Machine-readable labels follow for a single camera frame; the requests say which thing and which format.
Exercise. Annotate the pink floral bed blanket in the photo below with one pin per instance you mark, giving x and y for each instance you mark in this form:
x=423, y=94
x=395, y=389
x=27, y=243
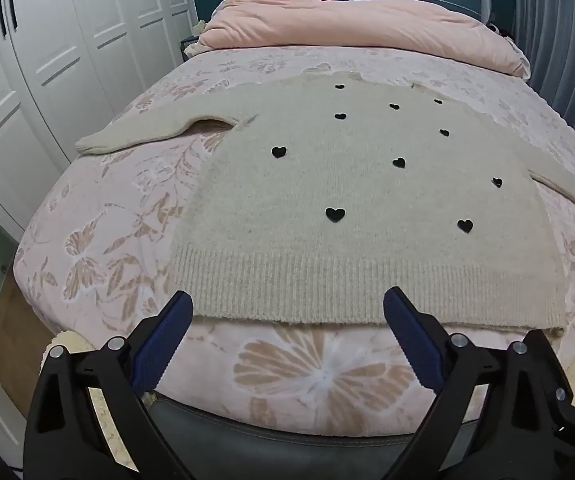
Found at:
x=117, y=240

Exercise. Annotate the dark leather bed frame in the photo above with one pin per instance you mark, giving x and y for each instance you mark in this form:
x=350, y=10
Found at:
x=287, y=440

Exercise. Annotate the white wardrobe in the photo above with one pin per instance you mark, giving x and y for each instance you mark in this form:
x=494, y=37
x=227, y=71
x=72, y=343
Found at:
x=42, y=60

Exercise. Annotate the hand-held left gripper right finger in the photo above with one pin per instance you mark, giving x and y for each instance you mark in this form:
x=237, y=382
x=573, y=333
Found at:
x=412, y=340

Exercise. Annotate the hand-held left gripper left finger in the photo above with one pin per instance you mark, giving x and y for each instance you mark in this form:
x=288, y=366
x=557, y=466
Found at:
x=165, y=340

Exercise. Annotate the pink duvet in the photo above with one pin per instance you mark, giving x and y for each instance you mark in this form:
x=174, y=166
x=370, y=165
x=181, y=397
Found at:
x=347, y=25

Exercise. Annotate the blue-grey curtain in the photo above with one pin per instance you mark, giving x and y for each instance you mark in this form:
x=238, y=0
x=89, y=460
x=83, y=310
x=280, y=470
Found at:
x=562, y=60

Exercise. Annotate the beige sweater with black hearts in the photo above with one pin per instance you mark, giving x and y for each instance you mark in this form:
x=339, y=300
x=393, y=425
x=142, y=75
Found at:
x=347, y=240

